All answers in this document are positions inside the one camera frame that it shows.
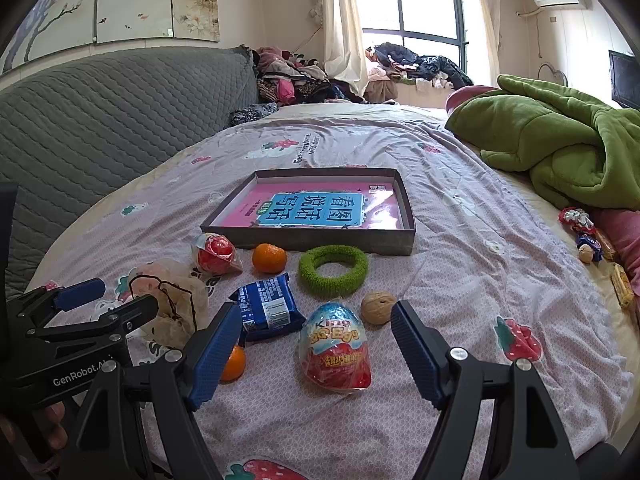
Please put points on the person's left hand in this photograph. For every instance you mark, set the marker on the person's left hand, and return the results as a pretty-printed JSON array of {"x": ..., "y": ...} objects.
[{"x": 52, "y": 427}]

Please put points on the red white candy wrapper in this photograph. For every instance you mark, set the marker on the red white candy wrapper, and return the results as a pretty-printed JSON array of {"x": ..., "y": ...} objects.
[{"x": 580, "y": 230}]

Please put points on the walnut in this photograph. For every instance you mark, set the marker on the walnut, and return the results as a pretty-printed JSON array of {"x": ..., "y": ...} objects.
[{"x": 379, "y": 308}]

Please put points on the black television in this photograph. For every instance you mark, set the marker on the black television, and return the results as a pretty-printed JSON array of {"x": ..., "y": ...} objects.
[{"x": 625, "y": 80}]

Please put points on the pink book with blue label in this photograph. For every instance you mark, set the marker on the pink book with blue label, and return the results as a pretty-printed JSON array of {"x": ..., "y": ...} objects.
[{"x": 310, "y": 207}]

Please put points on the large foil egg toy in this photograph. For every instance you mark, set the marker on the large foil egg toy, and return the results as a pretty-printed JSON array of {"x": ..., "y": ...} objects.
[{"x": 335, "y": 355}]

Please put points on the dark patterned cloth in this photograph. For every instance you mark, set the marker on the dark patterned cloth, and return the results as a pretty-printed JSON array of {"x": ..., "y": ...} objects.
[{"x": 250, "y": 112}]

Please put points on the sheer beige hair scrunchie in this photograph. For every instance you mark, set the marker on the sheer beige hair scrunchie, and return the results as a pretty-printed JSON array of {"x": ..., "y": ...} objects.
[{"x": 182, "y": 290}]

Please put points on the grey quilted headboard cover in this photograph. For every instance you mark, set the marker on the grey quilted headboard cover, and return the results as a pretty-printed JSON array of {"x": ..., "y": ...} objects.
[{"x": 100, "y": 130}]

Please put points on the floral wall painting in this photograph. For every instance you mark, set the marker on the floral wall painting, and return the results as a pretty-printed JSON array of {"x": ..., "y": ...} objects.
[{"x": 125, "y": 0}]

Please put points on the mandarin orange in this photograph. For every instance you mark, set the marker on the mandarin orange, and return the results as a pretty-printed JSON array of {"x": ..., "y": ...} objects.
[
  {"x": 234, "y": 364},
  {"x": 270, "y": 258}
]

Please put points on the yellow snack packet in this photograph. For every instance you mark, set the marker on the yellow snack packet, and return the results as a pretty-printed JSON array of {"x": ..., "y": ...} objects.
[{"x": 622, "y": 286}]

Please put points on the blue snack packet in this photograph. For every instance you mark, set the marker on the blue snack packet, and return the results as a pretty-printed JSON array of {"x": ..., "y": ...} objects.
[{"x": 270, "y": 305}]

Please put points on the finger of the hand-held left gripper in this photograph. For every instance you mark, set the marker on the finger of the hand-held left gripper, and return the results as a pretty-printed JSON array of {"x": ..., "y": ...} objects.
[
  {"x": 131, "y": 312},
  {"x": 80, "y": 292}
]

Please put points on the pile of mixed clothes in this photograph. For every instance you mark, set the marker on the pile of mixed clothes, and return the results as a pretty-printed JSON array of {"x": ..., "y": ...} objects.
[{"x": 295, "y": 75}]

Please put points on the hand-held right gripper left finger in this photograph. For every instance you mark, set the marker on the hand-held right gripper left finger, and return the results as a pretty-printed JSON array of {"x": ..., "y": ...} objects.
[{"x": 216, "y": 355}]

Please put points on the pink pillow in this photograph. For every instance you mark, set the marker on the pink pillow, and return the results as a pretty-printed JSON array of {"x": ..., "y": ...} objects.
[{"x": 467, "y": 96}]

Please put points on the green fleece blanket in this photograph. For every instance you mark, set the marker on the green fleece blanket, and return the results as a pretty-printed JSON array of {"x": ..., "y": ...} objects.
[{"x": 550, "y": 135}]

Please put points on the grey shallow cardboard box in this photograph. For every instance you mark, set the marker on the grey shallow cardboard box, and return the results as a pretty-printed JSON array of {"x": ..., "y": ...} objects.
[{"x": 325, "y": 243}]

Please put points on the pink cloth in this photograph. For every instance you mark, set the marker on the pink cloth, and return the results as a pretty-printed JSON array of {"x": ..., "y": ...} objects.
[{"x": 622, "y": 232}]

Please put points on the small red white egg toy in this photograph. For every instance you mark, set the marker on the small red white egg toy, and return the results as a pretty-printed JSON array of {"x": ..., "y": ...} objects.
[{"x": 215, "y": 255}]

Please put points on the dark clothes on windowsill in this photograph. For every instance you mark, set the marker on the dark clothes on windowsill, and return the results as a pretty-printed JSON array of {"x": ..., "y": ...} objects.
[{"x": 420, "y": 62}]

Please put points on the cream curtain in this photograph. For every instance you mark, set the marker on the cream curtain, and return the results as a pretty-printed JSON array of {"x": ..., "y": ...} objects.
[
  {"x": 482, "y": 20},
  {"x": 342, "y": 15}
]

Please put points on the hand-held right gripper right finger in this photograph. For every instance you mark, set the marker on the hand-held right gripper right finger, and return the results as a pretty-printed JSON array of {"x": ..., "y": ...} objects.
[{"x": 415, "y": 355}]

